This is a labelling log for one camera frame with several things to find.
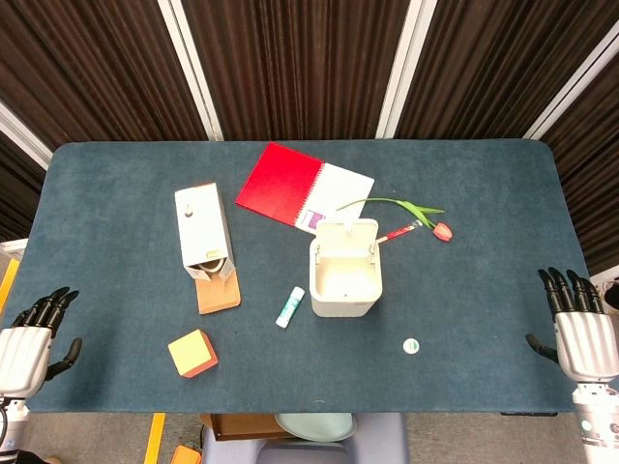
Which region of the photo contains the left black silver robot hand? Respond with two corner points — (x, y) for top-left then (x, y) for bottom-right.
(0, 286), (83, 395)

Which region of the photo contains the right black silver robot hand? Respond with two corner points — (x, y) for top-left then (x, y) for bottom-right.
(525, 267), (619, 383)

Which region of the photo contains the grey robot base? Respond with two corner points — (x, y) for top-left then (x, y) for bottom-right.
(200, 413), (410, 464)

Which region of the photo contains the white open cardboard box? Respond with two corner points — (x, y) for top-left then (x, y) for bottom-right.
(174, 182), (242, 315)

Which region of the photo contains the white plastic container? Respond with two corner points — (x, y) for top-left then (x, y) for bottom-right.
(309, 217), (384, 319)

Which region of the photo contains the white ceramic plate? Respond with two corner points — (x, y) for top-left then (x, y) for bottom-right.
(274, 413), (359, 443)

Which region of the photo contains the blue felt table cover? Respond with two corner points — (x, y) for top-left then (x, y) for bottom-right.
(23, 139), (599, 416)

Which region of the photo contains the dark brown pleated curtain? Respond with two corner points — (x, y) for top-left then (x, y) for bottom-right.
(395, 0), (619, 140)
(544, 51), (619, 275)
(0, 0), (210, 152)
(0, 130), (48, 243)
(181, 0), (413, 142)

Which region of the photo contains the yellow floor strip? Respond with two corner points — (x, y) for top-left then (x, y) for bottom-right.
(144, 413), (167, 464)

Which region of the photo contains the yellow orange foam cube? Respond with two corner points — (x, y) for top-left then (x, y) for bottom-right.
(167, 329), (219, 379)

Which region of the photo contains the artificial pink tulip flower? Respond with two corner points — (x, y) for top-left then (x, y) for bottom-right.
(337, 196), (455, 243)

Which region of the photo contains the orange object on floor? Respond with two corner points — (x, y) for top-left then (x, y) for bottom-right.
(169, 444), (202, 464)

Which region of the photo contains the white cup inside box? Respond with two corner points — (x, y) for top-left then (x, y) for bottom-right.
(199, 259), (227, 282)

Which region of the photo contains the brown cardboard box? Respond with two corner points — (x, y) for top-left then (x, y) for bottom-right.
(200, 413), (296, 442)

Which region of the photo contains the white green glue stick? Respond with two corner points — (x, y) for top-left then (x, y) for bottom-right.
(275, 285), (306, 329)

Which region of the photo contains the red spiral notebook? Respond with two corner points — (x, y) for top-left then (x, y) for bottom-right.
(235, 141), (376, 237)

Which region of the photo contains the white partition post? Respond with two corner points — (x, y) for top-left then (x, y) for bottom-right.
(157, 0), (224, 142)
(523, 32), (619, 141)
(0, 100), (54, 171)
(375, 0), (439, 140)

